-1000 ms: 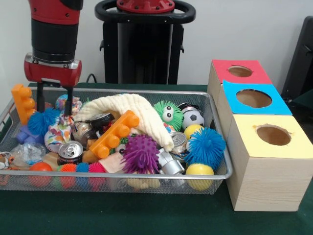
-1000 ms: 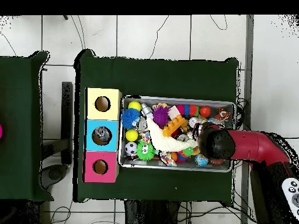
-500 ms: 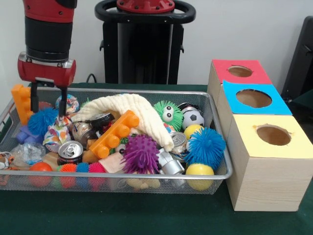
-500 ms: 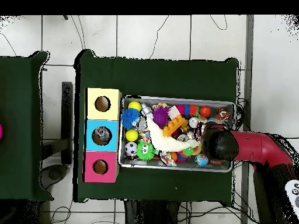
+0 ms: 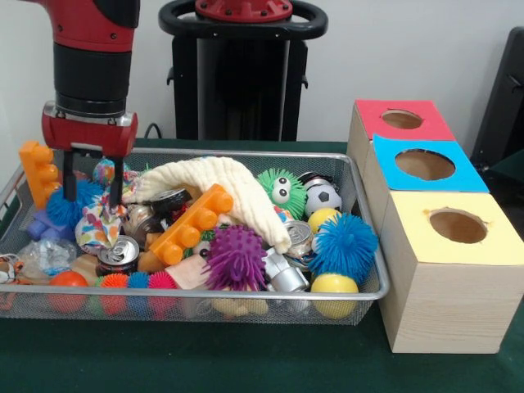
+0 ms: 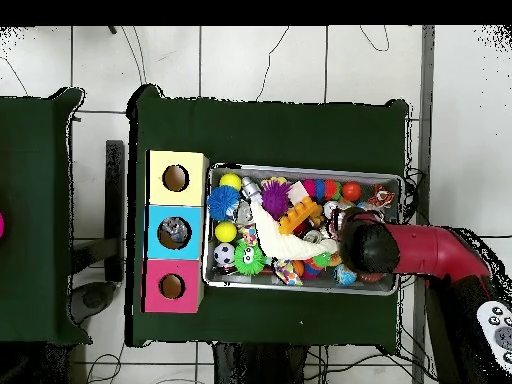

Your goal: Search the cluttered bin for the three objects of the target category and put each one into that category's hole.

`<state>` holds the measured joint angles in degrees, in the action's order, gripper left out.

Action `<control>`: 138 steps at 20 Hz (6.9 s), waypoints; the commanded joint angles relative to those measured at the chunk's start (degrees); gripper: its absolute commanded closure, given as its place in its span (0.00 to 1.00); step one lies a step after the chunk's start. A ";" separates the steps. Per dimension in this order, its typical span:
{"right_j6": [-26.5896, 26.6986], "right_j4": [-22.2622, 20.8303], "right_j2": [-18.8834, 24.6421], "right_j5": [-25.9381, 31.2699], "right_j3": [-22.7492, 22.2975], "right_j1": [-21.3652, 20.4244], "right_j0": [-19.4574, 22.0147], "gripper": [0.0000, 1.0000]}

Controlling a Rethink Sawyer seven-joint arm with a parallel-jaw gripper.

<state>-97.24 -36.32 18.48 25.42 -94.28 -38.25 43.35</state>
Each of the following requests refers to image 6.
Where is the cream knitted cloth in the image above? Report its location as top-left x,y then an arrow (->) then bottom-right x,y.
249,195 -> 341,262

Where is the orange toy building block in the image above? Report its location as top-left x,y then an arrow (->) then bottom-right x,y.
277,196 -> 325,237

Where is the multicoloured swirl ball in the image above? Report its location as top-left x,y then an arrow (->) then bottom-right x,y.
335,265 -> 358,287

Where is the shallow clear mesh bin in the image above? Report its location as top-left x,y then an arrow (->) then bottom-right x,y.
203,163 -> 405,296

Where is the wooden box with three holes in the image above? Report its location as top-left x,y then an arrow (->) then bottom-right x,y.
143,149 -> 211,315

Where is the silver metal can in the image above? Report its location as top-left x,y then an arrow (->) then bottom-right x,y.
235,199 -> 257,229

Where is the purple spiky ball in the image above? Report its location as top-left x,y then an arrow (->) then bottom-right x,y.
261,179 -> 294,221

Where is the silver metal pipe fitting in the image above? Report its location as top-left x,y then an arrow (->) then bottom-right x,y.
241,176 -> 262,201

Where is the large blue spiky ball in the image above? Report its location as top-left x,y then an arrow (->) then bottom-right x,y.
207,184 -> 242,223

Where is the yellow ball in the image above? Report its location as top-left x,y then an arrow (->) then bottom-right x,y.
214,220 -> 239,244
219,171 -> 243,191

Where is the green googly-eyed spiky ball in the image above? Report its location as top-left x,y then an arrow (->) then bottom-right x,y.
234,238 -> 269,277

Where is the small soccer ball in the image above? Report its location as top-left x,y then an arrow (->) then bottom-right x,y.
212,241 -> 237,267

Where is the colourful patterned cloth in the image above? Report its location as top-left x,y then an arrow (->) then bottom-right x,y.
273,257 -> 305,287

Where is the dark green table cloth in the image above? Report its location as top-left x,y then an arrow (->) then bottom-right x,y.
0,86 -> 93,347
126,83 -> 411,353

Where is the orange ball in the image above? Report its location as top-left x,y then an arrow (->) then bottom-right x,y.
341,180 -> 363,202

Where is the orange tiger striped toy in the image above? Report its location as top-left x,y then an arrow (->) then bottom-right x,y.
369,183 -> 397,211

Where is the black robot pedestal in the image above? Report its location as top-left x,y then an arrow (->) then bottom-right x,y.
211,342 -> 313,384

